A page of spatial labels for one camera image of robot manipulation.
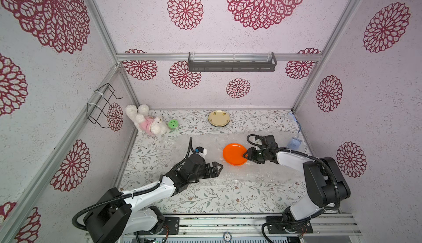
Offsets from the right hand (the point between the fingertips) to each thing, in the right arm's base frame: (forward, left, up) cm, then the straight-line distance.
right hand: (244, 154), depth 94 cm
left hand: (-12, +16, +7) cm, 21 cm away
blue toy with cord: (+5, -28, +4) cm, 29 cm away
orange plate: (+2, +6, -3) cm, 7 cm away
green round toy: (+20, +44, +3) cm, 49 cm away
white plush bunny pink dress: (+17, +62, +13) cm, 66 cm away
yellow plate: (+29, +15, -2) cm, 32 cm away
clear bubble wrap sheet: (-14, +3, -4) cm, 15 cm away
